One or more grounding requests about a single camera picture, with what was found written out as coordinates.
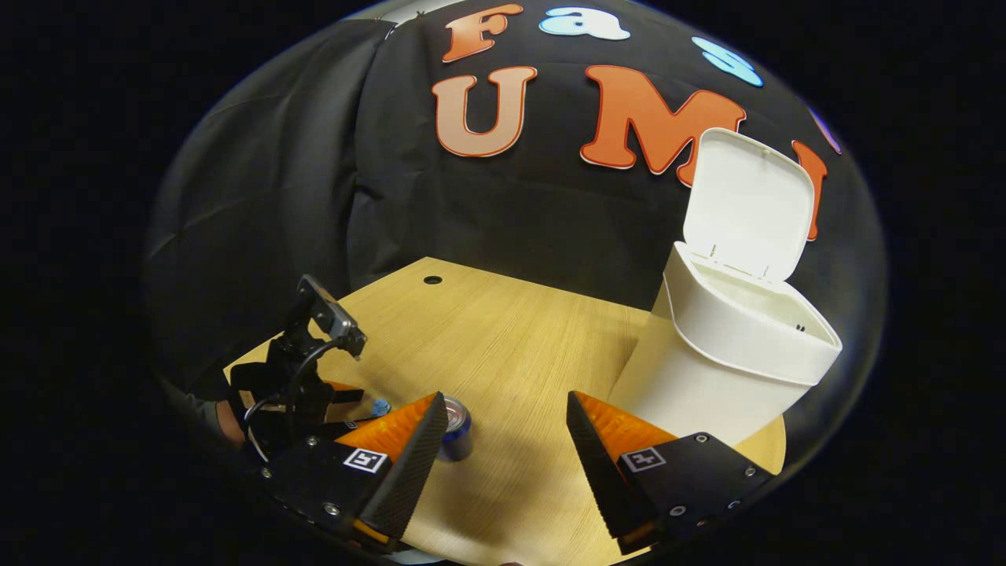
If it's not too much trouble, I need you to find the white desktop garbage bin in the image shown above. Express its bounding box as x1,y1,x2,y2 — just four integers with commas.
607,127,843,449

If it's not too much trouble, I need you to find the wooden desktop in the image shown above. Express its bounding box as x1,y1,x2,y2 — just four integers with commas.
224,256,787,566

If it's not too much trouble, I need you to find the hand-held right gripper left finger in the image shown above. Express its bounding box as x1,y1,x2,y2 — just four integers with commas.
255,391,450,555

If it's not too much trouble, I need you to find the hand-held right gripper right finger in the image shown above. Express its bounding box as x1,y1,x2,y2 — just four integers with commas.
566,390,775,556

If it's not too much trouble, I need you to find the blue pop can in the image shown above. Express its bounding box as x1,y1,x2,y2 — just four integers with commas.
439,397,474,463

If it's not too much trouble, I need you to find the black backdrop cloth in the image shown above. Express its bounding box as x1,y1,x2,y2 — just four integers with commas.
145,0,889,394

